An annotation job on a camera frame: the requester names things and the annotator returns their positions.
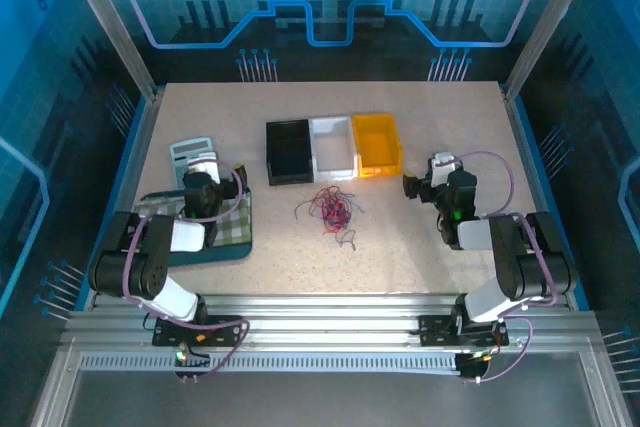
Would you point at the green checkered cloth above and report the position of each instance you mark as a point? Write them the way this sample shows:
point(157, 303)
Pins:
point(235, 227)

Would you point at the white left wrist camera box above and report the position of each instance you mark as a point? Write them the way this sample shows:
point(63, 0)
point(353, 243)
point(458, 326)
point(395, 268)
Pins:
point(210, 167)

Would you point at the black plastic bin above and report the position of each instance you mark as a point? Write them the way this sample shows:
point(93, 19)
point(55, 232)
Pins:
point(290, 152)

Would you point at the white plastic bin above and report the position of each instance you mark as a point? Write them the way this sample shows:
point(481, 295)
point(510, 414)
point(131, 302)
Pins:
point(332, 149)

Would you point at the aluminium frame post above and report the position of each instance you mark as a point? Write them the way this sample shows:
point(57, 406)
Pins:
point(107, 22)
point(547, 22)

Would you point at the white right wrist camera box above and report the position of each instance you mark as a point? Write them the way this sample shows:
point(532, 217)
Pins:
point(442, 169)

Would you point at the yellow plastic bin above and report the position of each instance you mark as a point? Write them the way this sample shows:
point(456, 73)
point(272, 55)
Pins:
point(377, 144)

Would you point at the grey pocket calculator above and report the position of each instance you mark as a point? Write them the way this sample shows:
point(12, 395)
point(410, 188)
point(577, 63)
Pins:
point(187, 152)

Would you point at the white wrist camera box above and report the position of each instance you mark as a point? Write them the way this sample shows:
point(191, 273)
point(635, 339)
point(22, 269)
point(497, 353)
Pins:
point(210, 167)
point(442, 169)

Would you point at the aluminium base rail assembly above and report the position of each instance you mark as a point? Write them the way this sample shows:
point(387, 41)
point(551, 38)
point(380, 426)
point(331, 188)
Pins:
point(325, 319)

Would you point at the aluminium table side rail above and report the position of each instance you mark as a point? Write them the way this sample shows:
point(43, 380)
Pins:
point(137, 167)
point(527, 167)

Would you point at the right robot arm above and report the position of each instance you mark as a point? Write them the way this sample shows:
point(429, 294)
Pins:
point(515, 267)

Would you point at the small controller board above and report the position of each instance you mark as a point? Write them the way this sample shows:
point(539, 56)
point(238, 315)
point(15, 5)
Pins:
point(475, 367)
point(192, 359)

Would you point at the grey metal bench panel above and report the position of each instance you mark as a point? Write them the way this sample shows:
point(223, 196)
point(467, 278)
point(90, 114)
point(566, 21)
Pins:
point(325, 402)

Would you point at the teal plastic tray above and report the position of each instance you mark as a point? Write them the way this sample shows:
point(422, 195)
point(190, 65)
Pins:
point(225, 254)

